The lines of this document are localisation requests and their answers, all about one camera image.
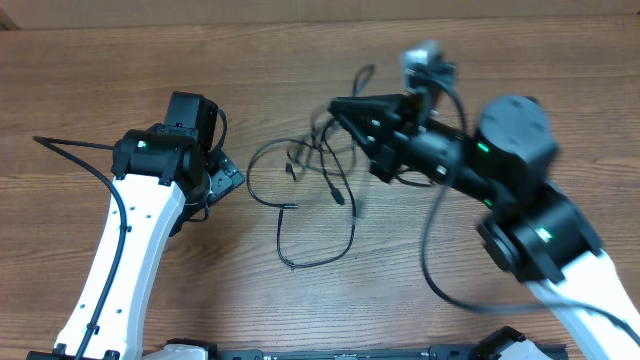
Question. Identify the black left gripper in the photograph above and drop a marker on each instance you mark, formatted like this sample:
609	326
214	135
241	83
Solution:
225	176

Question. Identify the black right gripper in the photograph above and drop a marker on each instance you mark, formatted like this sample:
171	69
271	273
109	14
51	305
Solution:
392	140

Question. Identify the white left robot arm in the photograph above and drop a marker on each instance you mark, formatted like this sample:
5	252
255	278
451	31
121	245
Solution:
163	177

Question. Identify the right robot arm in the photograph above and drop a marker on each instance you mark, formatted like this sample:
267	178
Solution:
532	231

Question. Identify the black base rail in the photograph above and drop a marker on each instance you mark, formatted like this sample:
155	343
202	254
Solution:
503	344

